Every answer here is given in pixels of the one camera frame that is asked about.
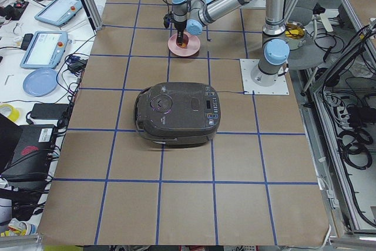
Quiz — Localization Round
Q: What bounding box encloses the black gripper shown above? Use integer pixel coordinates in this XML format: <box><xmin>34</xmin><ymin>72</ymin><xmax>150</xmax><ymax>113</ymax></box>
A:
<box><xmin>174</xmin><ymin>21</ymin><xmax>186</xmax><ymax>46</ymax></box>

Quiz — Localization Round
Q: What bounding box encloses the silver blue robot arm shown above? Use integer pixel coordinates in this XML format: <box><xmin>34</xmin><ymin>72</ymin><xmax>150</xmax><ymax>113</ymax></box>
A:
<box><xmin>165</xmin><ymin>0</ymin><xmax>252</xmax><ymax>50</ymax></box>

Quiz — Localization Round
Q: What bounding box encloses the pink plate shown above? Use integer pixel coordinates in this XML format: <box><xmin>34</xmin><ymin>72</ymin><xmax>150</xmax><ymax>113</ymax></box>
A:
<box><xmin>167</xmin><ymin>33</ymin><xmax>201</xmax><ymax>57</ymax></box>

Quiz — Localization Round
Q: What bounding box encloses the light blue plate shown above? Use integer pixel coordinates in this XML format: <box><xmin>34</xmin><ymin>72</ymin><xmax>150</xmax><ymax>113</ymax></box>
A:
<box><xmin>23</xmin><ymin>68</ymin><xmax>58</xmax><ymax>97</ymax></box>

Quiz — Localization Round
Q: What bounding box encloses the dark grey rice cooker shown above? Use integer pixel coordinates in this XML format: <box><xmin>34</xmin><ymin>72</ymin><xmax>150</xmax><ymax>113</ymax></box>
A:
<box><xmin>133</xmin><ymin>82</ymin><xmax>221</xmax><ymax>146</ymax></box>

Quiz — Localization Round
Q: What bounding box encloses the steel pot with food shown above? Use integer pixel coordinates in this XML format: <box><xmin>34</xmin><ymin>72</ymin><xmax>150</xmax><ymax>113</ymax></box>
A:
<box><xmin>285</xmin><ymin>21</ymin><xmax>307</xmax><ymax>51</ymax></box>

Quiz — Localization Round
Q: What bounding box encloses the blue teach pendant far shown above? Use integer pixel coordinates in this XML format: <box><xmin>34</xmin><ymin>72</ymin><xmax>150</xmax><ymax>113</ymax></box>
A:
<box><xmin>34</xmin><ymin>0</ymin><xmax>83</xmax><ymax>27</ymax></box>

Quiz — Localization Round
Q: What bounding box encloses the blue teach pendant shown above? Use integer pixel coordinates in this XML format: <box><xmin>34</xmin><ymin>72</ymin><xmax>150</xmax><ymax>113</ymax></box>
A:
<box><xmin>34</xmin><ymin>0</ymin><xmax>83</xmax><ymax>27</ymax></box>
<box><xmin>20</xmin><ymin>31</ymin><xmax>68</xmax><ymax>69</ymax></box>

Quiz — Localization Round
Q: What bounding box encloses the blue teach pendant near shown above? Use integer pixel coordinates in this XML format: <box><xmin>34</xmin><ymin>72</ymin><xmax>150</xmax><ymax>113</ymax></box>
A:
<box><xmin>20</xmin><ymin>31</ymin><xmax>68</xmax><ymax>69</ymax></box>

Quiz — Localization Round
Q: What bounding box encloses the black power brick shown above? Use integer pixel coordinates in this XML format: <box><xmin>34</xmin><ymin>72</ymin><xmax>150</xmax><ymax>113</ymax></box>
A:
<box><xmin>30</xmin><ymin>103</ymin><xmax>68</xmax><ymax>120</ymax></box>

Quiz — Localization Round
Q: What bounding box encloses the brown paper table mat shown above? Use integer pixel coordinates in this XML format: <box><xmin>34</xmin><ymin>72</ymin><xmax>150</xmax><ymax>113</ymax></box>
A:
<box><xmin>39</xmin><ymin>0</ymin><xmax>329</xmax><ymax>247</ymax></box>

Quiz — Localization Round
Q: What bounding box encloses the yellow tape roll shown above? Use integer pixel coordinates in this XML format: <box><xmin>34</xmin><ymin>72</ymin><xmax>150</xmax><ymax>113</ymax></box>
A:
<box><xmin>0</xmin><ymin>103</ymin><xmax>20</xmax><ymax>122</ymax></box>

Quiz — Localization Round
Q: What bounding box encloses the black computer box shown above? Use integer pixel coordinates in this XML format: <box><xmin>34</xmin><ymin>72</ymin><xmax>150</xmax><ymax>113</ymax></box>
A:
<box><xmin>1</xmin><ymin>124</ymin><xmax>57</xmax><ymax>182</ymax></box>

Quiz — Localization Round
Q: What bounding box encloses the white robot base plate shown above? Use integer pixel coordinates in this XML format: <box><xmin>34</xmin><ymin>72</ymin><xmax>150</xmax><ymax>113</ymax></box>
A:
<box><xmin>240</xmin><ymin>59</ymin><xmax>289</xmax><ymax>95</ymax></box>

